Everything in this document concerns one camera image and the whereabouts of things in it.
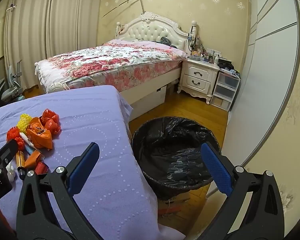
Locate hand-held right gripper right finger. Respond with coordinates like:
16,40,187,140
201,142,285,240

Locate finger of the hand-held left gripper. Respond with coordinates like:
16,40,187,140
0,139,18,172

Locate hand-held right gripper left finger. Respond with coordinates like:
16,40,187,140
16,142,103,240

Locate yellow foam net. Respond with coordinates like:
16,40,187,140
17,114,33,130

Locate black-lined trash bin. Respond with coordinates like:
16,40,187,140
130,116,222,200

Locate amber glue tube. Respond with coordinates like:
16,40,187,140
16,150,25,179

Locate small white packet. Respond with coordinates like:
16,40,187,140
6,162,15,180

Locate red foam net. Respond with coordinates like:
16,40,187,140
7,127,25,150

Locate white paper roll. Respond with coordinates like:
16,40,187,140
19,132,34,147

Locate small orange wrapper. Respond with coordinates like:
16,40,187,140
25,150,44,168

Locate orange snack wrapper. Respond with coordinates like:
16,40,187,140
26,117,53,150

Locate purple dotted tablecloth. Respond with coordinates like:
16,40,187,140
0,85,185,240

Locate orange-red plastic bag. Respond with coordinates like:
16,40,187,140
41,109,62,134

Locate grey office chair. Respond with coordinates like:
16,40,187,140
1,60,24,103

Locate clear plastic drawer unit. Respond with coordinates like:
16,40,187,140
210,70,241,112

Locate white nightstand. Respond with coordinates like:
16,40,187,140
177,57,220,105

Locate pile of dark clutter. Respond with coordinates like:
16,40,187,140
219,57,240,77

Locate floral bedspread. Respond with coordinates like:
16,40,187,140
35,39,187,93

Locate white wardrobe sliding door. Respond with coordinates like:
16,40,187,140
205,0,300,198

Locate cluster of small bottles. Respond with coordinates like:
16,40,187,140
190,44,223,64

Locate dark clothing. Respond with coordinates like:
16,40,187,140
152,37,180,48

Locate beige curtain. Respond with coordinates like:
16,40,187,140
4,0,105,90

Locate white tufted bed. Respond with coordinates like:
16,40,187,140
35,12,190,120

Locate metal canopy rod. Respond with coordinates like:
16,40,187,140
102,0,147,18

